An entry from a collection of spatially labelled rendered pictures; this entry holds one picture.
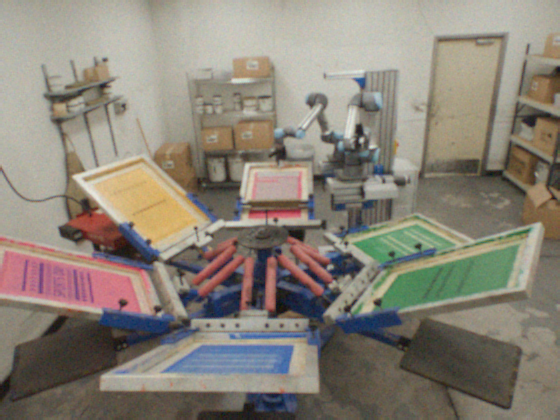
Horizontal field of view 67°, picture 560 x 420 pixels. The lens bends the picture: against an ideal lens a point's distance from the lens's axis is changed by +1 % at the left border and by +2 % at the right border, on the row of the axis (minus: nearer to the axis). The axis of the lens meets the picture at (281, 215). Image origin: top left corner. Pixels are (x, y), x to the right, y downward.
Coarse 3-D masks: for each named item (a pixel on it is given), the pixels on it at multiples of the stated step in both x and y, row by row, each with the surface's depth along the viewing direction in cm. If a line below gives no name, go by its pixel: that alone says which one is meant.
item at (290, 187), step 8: (280, 176) 357; (288, 176) 356; (296, 176) 355; (280, 184) 348; (288, 184) 348; (296, 184) 347; (280, 192) 340; (288, 192) 340; (296, 192) 339; (280, 216) 318; (288, 216) 318; (296, 216) 317
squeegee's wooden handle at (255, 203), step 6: (300, 198) 317; (252, 204) 320; (258, 204) 319; (264, 204) 319; (270, 204) 319; (276, 204) 319; (282, 204) 318; (288, 204) 318; (294, 204) 318; (300, 204) 317
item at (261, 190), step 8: (256, 176) 359; (256, 184) 350; (264, 184) 350; (272, 184) 349; (256, 192) 342; (264, 192) 342; (272, 192) 341; (248, 216) 321; (256, 216) 320; (264, 216) 319; (272, 216) 319
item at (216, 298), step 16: (240, 272) 258; (288, 272) 256; (304, 272) 259; (224, 288) 243; (240, 288) 242; (288, 288) 240; (304, 288) 239; (256, 304) 228; (304, 304) 230; (320, 304) 227
